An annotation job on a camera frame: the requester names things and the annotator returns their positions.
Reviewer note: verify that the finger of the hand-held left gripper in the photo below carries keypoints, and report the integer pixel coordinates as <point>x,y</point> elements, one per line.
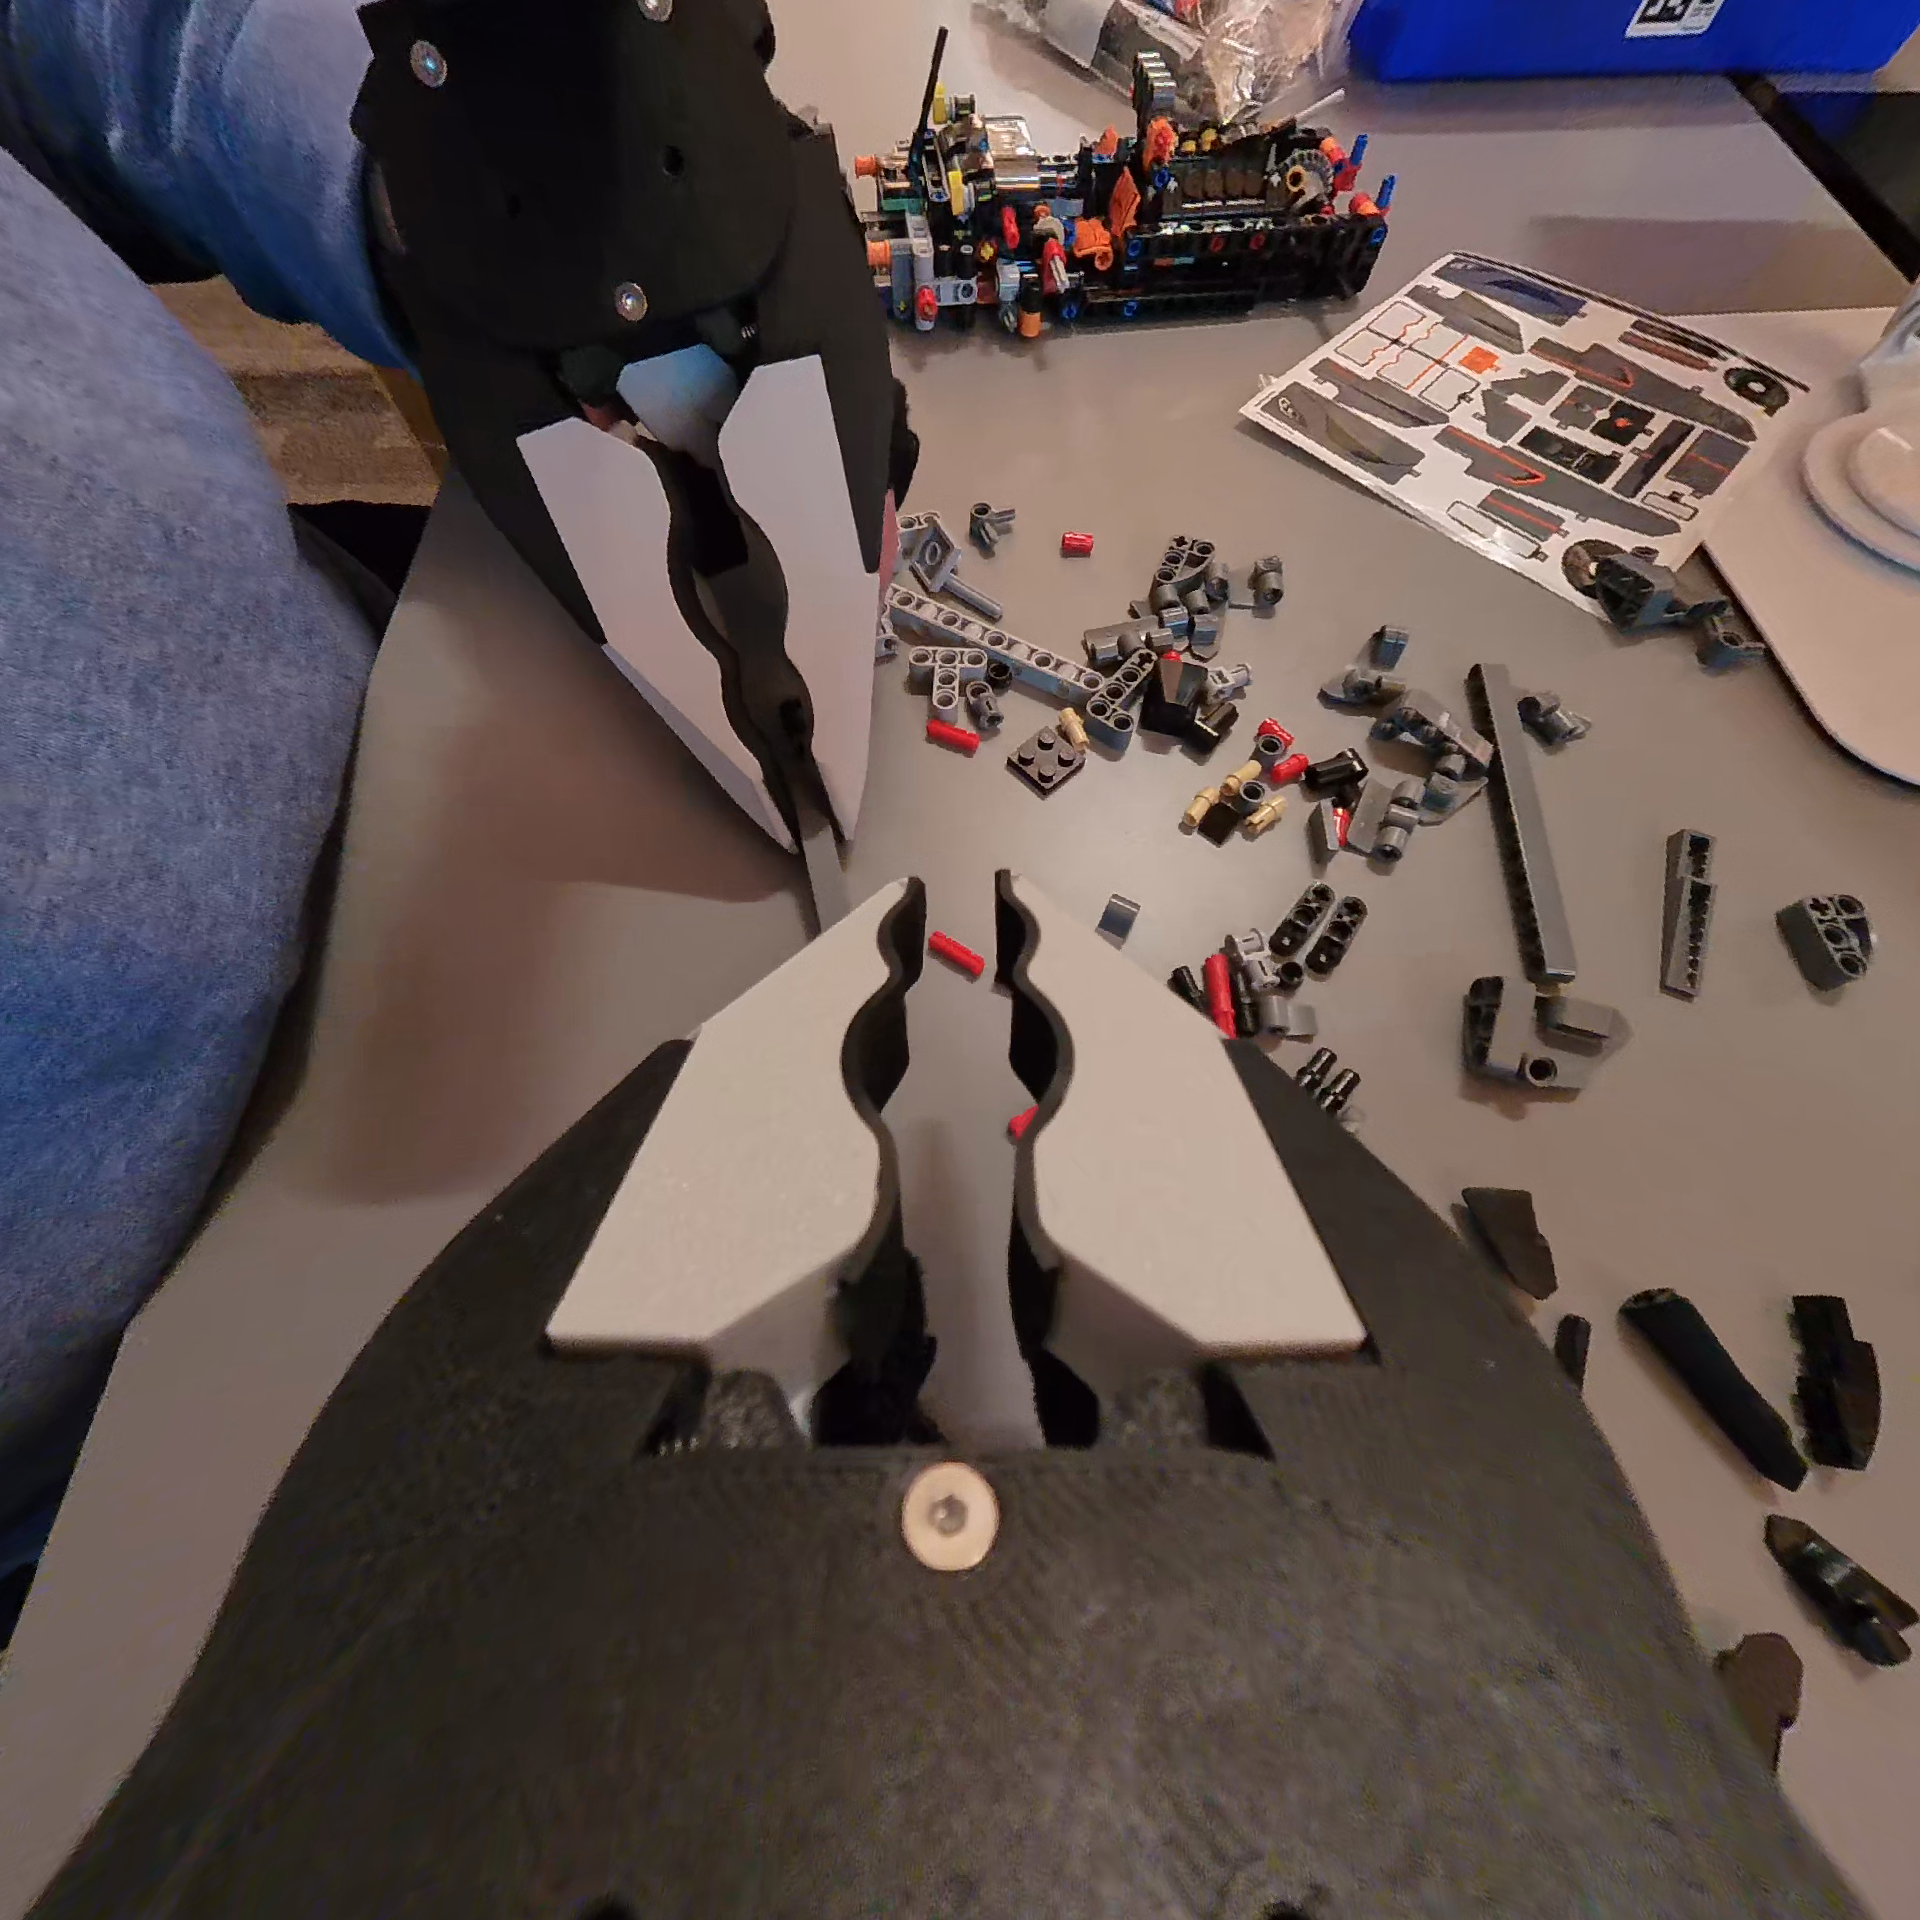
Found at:
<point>599,523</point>
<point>819,569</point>

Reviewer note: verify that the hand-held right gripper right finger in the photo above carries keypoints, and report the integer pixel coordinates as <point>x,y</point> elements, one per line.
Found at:
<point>1184,1201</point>

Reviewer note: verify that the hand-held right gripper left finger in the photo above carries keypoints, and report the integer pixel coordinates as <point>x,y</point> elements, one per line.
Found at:
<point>722,1184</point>

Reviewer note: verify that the black square lego plate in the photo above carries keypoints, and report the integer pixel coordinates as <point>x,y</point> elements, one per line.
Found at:
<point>1047,761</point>

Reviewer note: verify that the dark grey angled lego connector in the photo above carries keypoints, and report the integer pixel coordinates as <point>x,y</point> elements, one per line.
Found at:
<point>1568,1035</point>

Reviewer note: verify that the long dark grey lego beam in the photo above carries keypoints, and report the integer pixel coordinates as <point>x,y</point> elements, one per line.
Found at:
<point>1524,825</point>

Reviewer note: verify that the partly built lego vehicle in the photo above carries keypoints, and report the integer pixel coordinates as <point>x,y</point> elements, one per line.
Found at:
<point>1202,224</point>

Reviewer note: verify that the group of black lego panels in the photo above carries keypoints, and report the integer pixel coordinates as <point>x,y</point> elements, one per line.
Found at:
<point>1711,1381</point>

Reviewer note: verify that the dark grey tapered lego panel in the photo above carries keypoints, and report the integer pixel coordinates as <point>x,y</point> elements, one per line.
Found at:
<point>1688,915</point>

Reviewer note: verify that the clear bags of lego parts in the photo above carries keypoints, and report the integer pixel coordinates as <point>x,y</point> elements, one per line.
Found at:
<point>1202,61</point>

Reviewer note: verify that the dark grey rounded lego liftarm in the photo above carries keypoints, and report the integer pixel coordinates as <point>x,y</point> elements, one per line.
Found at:
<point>1830,942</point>

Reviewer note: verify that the person's right leg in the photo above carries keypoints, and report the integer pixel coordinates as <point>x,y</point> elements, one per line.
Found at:
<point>149,825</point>

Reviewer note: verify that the white desk stand with plate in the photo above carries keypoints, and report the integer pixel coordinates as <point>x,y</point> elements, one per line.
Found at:
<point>1800,646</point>

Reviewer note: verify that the blue bin with white label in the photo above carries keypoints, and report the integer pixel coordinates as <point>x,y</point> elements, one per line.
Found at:
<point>1500,38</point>

